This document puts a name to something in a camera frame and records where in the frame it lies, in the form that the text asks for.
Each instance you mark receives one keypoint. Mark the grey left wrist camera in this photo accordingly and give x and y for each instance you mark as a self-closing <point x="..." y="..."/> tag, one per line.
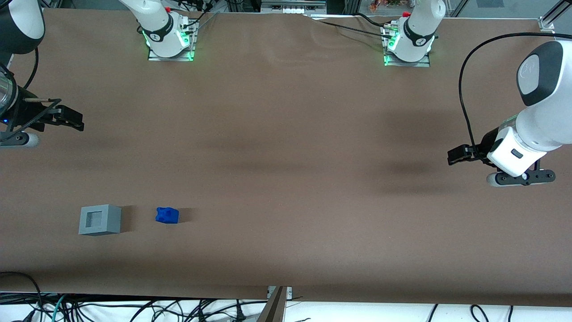
<point x="493" y="180"/>

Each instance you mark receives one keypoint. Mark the orange colourful object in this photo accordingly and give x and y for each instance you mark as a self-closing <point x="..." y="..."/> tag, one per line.
<point x="386" y="4"/>

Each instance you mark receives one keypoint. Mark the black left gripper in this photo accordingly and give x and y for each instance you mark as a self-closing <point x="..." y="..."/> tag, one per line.
<point x="487" y="142"/>

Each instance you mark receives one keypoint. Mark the small metal beam bracket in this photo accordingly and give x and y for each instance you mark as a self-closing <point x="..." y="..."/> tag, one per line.
<point x="288" y="291"/>

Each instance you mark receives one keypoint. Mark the aluminium profile beam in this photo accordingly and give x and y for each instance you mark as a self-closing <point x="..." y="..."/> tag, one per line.
<point x="273" y="311"/>

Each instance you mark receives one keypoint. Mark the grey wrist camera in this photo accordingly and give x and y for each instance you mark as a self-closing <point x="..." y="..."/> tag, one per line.
<point x="31" y="140"/>
<point x="493" y="180"/>

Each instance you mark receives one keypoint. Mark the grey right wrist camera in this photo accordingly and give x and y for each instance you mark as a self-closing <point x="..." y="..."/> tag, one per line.
<point x="31" y="140"/>

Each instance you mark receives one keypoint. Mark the white power strip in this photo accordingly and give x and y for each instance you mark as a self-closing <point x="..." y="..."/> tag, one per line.
<point x="295" y="9"/>

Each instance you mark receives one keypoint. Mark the gray square base block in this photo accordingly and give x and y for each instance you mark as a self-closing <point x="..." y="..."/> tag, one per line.
<point x="111" y="220"/>

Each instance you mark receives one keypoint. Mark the brown paper table cover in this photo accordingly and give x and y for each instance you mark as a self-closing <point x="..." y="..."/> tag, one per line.
<point x="286" y="134"/>

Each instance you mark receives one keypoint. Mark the metal corner bracket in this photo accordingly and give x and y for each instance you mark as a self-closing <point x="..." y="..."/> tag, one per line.
<point x="546" y="24"/>

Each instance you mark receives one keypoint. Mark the aluminium frame extrusion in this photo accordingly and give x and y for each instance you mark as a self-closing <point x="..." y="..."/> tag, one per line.
<point x="558" y="11"/>

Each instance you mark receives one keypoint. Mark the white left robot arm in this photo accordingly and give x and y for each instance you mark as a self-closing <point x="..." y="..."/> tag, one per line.
<point x="543" y="125"/>

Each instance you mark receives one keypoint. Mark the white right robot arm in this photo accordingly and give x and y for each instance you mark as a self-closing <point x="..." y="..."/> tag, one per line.
<point x="161" y="27"/>

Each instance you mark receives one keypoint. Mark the blue plastic part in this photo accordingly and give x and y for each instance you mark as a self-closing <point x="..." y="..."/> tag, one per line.
<point x="167" y="215"/>

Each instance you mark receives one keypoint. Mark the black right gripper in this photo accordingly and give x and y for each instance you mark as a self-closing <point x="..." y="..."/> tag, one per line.
<point x="27" y="114"/>

